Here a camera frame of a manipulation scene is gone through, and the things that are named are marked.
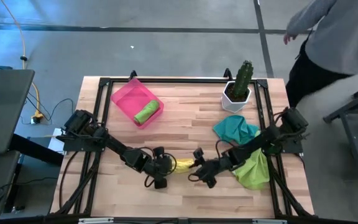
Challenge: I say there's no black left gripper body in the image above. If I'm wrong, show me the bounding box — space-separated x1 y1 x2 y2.
149 154 173 190

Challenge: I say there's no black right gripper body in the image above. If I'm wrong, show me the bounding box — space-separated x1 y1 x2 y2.
196 158 225 189

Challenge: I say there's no yellow microfiber towel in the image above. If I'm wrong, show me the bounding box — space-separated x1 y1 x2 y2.
171 157 196 174

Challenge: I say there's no green microfiber towel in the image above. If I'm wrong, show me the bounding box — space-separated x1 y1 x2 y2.
134 99 160 125
232 130 270 190

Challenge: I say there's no teal microfiber towel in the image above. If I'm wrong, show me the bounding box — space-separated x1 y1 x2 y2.
213 114 260 146

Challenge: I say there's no pink plastic basket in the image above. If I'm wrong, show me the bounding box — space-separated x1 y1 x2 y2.
110 78 165 130

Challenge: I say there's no white plant pot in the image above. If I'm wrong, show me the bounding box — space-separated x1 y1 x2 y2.
221 80 252 114

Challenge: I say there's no dark green cactus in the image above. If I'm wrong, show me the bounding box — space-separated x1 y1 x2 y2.
230 60 254 99

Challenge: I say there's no white paper sheet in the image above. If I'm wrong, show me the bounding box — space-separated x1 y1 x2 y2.
47 127 68 154

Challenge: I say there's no yellow power plug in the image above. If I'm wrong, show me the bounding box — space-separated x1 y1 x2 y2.
31 112 45 124

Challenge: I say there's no grey metal stand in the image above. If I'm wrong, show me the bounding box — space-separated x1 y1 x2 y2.
323 82 358 183

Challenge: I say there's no person's hand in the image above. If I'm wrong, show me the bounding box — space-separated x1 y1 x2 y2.
283 32 298 45

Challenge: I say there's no person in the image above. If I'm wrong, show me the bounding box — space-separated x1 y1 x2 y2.
283 0 358 108

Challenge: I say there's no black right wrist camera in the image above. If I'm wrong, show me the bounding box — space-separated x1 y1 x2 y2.
193 147 205 161

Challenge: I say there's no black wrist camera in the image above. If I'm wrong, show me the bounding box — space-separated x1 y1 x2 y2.
193 147 205 161
152 146 166 158

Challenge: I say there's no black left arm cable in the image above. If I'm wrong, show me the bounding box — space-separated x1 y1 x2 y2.
135 146 178 189

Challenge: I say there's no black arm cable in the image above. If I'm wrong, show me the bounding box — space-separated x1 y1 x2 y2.
135 146 178 189
214 139 231 156

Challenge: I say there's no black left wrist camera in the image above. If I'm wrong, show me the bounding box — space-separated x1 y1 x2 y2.
152 146 166 158

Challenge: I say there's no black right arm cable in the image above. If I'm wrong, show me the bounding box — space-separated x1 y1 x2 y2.
214 139 231 156

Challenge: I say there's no black metal table frame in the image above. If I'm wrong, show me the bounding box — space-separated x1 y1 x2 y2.
53 70 316 218

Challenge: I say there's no thin black floor cable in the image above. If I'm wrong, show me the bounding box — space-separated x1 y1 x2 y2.
20 93 75 125

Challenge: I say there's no yellow hanging cable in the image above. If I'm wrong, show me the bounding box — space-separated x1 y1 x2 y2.
0 0 42 121

